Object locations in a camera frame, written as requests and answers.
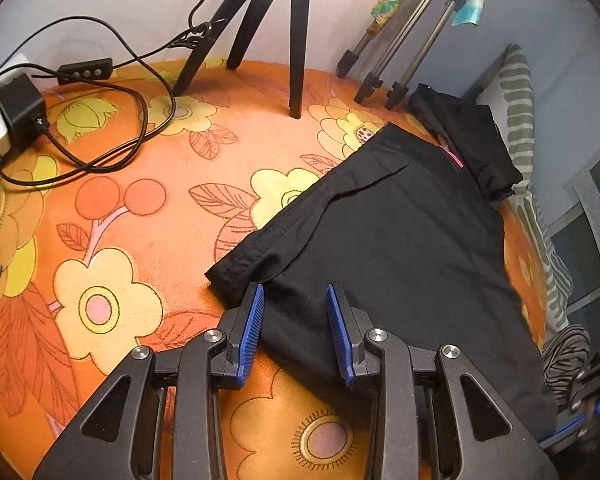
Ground zebra striped cloth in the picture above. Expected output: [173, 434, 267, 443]
[540, 325, 593, 408]

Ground small black tripod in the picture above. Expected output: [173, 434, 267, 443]
[172, 0, 313, 121]

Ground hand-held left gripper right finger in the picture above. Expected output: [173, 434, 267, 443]
[326, 282, 561, 480]

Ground black pants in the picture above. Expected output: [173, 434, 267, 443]
[204, 124, 561, 441]

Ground grey framed panel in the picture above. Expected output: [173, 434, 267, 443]
[547, 152, 600, 346]

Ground black charger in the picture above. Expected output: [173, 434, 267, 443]
[0, 72, 48, 153]

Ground folded black clothes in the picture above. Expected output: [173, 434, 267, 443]
[407, 82, 525, 203]

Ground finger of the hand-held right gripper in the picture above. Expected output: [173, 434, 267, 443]
[539, 420, 589, 451]

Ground black charger cable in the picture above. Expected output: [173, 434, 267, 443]
[0, 15, 176, 188]

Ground black inline cable remote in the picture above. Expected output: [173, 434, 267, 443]
[57, 57, 115, 84]

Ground green striped pillow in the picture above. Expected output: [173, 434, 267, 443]
[462, 44, 573, 333]

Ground black ring light cable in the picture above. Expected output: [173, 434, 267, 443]
[110, 0, 231, 69]

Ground silver tripod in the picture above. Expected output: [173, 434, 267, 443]
[336, 0, 486, 111]

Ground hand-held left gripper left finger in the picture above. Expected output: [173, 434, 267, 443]
[32, 282, 266, 480]

